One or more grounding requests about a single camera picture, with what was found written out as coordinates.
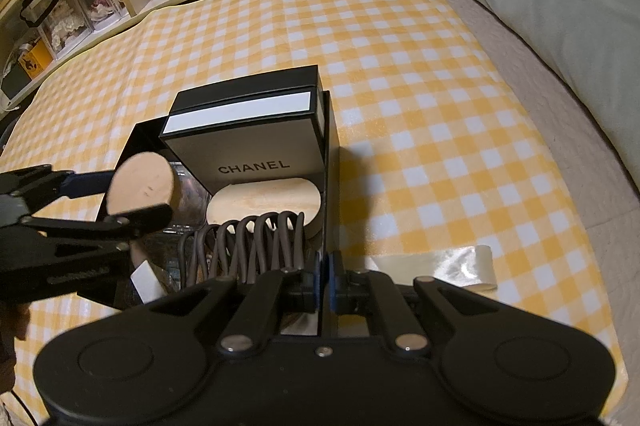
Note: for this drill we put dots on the small white stamp block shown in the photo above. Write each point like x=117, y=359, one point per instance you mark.
x=147, y=281

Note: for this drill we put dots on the brown hair claw clip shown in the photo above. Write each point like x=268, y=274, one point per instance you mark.
x=248, y=222

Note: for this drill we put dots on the dark green box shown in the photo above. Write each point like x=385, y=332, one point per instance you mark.
x=14, y=81

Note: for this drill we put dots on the oval wooden block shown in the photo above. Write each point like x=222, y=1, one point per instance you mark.
x=260, y=200

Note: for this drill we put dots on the clear plastic wrapper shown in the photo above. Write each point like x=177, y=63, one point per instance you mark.
x=450, y=268

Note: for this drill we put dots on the yellow checked cloth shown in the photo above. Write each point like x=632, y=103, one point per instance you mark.
x=410, y=105

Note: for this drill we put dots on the beige bed sheet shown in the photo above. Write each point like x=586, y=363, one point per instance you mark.
x=590, y=186

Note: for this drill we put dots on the black cardboard box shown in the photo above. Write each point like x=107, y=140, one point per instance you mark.
x=331, y=186

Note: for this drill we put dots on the small black and white box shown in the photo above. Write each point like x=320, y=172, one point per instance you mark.
x=250, y=140

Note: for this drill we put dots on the round wooden block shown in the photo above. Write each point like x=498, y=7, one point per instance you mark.
x=140, y=183

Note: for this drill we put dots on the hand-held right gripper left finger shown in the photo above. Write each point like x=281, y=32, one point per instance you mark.
x=314, y=288

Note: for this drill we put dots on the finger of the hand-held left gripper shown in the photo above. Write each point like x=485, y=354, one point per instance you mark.
x=140, y=220
x=85, y=184

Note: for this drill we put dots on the clear case of pink nails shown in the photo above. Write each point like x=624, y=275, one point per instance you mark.
x=191, y=198

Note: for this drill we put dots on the grey pillow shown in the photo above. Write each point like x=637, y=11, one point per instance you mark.
x=560, y=5

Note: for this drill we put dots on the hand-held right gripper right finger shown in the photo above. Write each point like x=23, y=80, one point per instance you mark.
x=334, y=288

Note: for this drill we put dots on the yellow box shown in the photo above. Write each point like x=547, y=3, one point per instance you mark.
x=36, y=60

